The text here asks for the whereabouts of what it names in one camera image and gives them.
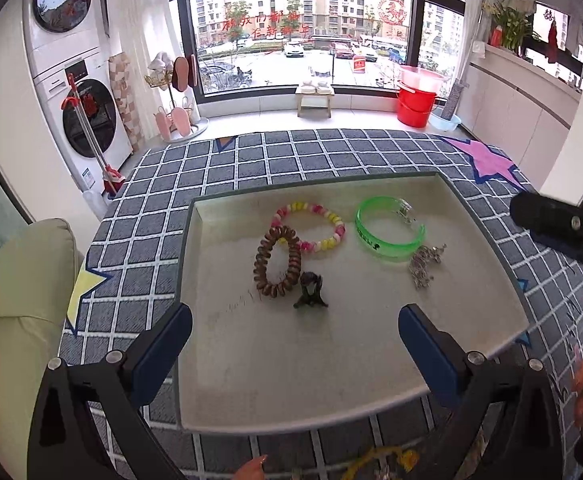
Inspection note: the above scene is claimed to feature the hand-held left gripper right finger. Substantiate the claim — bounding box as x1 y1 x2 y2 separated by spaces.
397 303 565 480

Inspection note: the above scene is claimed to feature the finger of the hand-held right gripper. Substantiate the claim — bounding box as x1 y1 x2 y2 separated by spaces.
509 191 583 275

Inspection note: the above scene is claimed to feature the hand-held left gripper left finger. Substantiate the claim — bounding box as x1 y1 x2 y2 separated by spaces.
26 302 194 480

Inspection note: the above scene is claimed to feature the silver chain bracelet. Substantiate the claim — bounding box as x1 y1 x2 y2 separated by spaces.
408 243 448 290

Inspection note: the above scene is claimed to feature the beige tray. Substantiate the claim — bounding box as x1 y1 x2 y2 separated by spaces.
175 172 531 434

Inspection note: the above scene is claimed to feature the green translucent bangle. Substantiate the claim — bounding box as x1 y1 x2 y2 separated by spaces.
355 196 427 263

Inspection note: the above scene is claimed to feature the brown spiral hair tie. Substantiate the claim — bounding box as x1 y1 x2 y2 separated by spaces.
253 225 303 299

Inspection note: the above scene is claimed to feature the black hair claw clip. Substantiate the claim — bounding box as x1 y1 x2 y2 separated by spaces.
293 270 330 310

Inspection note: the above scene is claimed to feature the pink yellow beaded bracelet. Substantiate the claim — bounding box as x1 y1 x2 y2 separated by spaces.
270 201 347 256

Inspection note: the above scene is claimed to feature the white low cabinet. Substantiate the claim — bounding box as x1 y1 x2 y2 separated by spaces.
458 44 583 197

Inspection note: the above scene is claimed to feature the light green sofa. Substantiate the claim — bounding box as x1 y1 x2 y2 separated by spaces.
0 217 86 480

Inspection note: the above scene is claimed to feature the light blue basin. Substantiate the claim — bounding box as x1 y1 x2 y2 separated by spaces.
428 109 463 133

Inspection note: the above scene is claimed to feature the grey washboard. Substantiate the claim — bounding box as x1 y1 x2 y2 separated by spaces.
443 79 465 119

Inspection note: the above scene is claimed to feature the red hanging doll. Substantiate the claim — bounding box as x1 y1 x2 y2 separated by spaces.
545 21 561 65

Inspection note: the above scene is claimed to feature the red bucket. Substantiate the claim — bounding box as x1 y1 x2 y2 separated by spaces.
397 85 440 129

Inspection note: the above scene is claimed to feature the pink basin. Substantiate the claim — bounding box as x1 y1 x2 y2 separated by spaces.
398 64 447 97

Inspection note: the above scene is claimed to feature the potted green plant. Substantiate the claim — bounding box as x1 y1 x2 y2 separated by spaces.
483 0 536 54

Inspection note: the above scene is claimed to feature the grey checkered tablecloth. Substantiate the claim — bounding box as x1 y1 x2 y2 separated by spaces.
58 128 583 480

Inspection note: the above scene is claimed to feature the slipper rack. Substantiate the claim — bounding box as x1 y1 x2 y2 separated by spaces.
143 51 210 144

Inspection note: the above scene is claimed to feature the white washing machine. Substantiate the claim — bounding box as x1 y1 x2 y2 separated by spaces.
32 57 135 195

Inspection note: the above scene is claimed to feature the beige checked board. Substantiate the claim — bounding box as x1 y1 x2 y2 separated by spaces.
108 51 145 154

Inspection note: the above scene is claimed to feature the small wooden stool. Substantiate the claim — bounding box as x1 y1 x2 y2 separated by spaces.
295 85 335 119

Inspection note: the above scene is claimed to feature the white slippers pair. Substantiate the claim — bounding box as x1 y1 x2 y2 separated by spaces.
298 78 333 94

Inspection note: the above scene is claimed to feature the large window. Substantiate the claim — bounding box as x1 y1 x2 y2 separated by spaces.
167 0 469 106

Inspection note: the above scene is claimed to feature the white curtain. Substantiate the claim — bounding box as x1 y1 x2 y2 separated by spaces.
115 0 183 113

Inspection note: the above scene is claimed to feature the white tumble dryer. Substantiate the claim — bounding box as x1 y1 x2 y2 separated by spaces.
22 0 111 77

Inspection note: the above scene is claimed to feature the yellow cord bracelet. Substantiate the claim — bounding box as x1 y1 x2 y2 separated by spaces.
340 446 421 480

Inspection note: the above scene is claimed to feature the red handled mop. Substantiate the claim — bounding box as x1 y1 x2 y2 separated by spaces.
60 73 128 199

